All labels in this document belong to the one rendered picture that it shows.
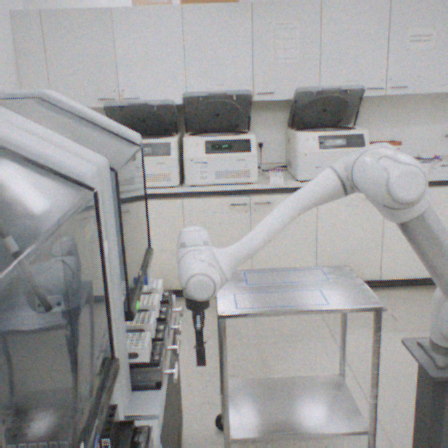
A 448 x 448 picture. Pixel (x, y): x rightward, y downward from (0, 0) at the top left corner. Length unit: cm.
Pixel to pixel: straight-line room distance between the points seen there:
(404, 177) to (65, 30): 323
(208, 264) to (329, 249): 278
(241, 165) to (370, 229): 112
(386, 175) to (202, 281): 52
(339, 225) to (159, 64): 184
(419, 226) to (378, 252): 274
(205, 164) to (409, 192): 259
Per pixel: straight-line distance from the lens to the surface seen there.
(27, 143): 115
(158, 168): 374
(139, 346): 156
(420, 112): 470
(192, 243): 141
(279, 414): 224
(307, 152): 380
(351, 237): 402
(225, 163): 374
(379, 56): 420
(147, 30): 402
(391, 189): 127
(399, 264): 421
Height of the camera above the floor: 160
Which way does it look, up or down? 16 degrees down
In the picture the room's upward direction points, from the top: 2 degrees counter-clockwise
